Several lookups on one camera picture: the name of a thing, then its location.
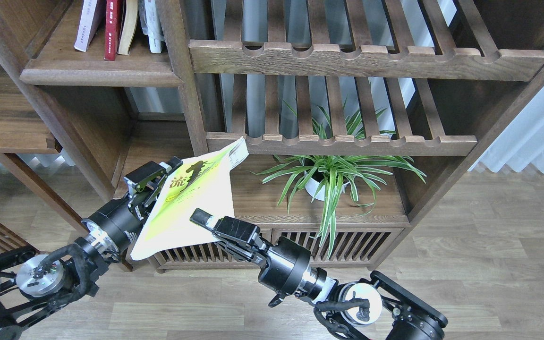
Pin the upright tan book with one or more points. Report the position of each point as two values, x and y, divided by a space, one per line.
128 27

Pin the dark wooden bookshelf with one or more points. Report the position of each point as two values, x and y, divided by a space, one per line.
438 80

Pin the white curtain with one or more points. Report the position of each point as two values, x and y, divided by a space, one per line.
521 144

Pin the yellow green cover book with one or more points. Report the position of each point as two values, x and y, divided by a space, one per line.
201 182

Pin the upright white book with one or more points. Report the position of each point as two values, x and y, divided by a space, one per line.
153 28

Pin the red cover book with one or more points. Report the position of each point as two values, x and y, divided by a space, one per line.
112 28

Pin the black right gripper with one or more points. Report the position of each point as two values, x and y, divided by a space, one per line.
284 268

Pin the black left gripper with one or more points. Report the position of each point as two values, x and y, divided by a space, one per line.
117 224

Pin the white cover book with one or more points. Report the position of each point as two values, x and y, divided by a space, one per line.
92 13

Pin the green spider plant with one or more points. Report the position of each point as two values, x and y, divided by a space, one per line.
336 168

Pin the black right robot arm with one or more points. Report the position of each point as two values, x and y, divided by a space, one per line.
341 308

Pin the white plant pot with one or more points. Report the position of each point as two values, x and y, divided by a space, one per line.
313 183

